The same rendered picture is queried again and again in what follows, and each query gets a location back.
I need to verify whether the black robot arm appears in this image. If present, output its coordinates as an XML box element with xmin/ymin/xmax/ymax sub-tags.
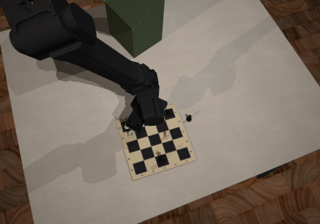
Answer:
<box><xmin>0</xmin><ymin>0</ymin><xmax>164</xmax><ymax>132</ymax></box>

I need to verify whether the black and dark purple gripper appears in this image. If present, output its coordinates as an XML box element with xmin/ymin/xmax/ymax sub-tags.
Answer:
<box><xmin>131</xmin><ymin>95</ymin><xmax>167</xmax><ymax>111</ymax></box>

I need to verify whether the black and cream chessboard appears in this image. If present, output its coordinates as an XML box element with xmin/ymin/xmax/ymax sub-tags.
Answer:
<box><xmin>116</xmin><ymin>104</ymin><xmax>196</xmax><ymax>181</ymax></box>

